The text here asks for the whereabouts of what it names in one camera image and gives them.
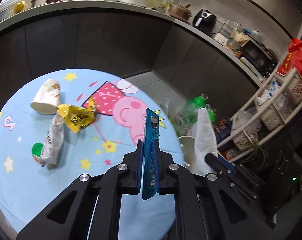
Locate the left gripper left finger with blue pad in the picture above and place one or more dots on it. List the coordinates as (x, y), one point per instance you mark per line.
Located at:
(140, 164)

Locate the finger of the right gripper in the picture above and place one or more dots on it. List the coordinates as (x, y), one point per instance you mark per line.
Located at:
(223, 168)

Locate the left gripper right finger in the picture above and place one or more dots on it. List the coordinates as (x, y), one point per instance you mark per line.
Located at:
(157, 165)

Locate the white paper napkin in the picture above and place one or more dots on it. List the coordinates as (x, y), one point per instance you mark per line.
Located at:
(205, 142)

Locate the blue blister pill pack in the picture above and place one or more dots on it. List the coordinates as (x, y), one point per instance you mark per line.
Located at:
(150, 134)

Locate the yellow snack wrapper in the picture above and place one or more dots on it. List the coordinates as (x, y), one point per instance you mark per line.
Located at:
(77, 118)

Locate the white fish snack bag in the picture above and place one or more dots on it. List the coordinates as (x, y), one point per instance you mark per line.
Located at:
(53, 142)

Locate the clear plastic trash bag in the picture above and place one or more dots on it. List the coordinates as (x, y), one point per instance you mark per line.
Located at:
(174, 112)

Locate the grey kitchen countertop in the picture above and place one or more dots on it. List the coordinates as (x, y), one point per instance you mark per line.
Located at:
(82, 6)

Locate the white paper bucket bin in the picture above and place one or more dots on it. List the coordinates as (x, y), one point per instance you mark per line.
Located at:
(187, 145)

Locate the green plastic bottle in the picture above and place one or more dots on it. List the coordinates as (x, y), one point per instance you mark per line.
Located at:
(189, 114)
(212, 115)

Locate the blue Peppa Pig tablecloth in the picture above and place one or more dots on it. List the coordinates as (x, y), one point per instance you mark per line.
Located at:
(26, 187)

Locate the white storage rack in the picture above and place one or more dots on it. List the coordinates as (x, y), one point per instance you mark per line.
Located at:
(267, 112)

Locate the white paper cup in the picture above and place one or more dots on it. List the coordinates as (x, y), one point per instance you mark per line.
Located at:
(47, 98)

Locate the green bottle cap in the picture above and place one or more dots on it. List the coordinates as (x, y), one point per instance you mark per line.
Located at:
(37, 149)

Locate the black toaster oven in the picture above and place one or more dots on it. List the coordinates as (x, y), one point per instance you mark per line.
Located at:
(261, 58)

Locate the red gift bag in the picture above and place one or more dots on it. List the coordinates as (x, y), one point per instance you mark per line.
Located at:
(293, 59)

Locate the white steamer appliance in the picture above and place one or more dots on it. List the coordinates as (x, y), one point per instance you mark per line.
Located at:
(225, 32)

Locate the brown cooking pot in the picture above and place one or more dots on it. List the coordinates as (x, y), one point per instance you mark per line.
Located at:
(180, 12)

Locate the black air fryer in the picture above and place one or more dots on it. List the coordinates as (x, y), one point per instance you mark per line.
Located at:
(204, 21)

